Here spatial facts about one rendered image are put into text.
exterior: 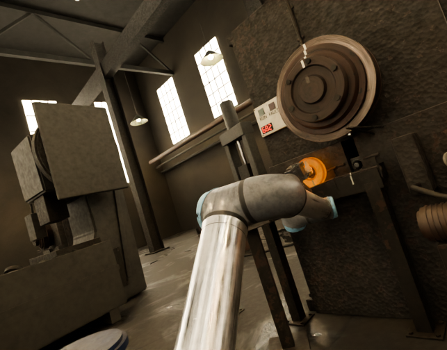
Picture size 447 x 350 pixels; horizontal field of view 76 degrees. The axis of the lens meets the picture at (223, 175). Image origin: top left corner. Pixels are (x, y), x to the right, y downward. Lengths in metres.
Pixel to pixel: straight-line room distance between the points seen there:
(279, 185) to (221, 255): 0.22
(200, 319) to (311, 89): 1.06
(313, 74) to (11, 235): 10.04
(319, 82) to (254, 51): 0.63
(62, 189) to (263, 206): 2.73
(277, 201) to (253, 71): 1.25
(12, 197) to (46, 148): 7.58
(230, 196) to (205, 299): 0.26
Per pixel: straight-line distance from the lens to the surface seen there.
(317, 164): 1.49
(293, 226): 1.27
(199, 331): 0.56
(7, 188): 10.90
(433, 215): 1.21
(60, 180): 3.26
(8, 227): 10.68
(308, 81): 1.37
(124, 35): 8.06
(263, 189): 0.69
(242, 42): 1.93
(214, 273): 0.60
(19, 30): 11.64
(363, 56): 1.40
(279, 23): 1.80
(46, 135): 3.39
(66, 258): 2.95
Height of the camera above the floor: 0.77
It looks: 5 degrees up
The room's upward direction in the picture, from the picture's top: 18 degrees counter-clockwise
